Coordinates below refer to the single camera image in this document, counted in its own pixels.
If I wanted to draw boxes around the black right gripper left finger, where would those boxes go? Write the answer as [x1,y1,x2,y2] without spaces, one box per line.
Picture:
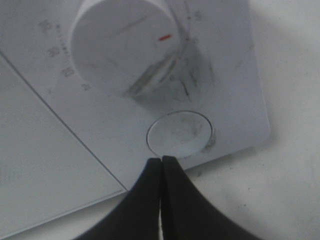
[76,158,161,240]

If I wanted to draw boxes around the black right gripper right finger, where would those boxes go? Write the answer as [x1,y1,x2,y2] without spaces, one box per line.
[161,156,254,240]

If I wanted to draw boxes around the round door release button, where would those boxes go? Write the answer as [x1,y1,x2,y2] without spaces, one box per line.
[146,110,215,159]

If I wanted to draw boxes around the white microwave door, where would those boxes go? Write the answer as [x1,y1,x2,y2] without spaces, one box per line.
[0,59,124,239]

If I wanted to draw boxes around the white microwave knob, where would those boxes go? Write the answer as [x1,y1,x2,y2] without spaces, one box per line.
[69,0,182,98]

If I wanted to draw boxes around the white microwave oven body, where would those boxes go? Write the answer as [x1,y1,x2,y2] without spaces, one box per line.
[0,0,270,173]

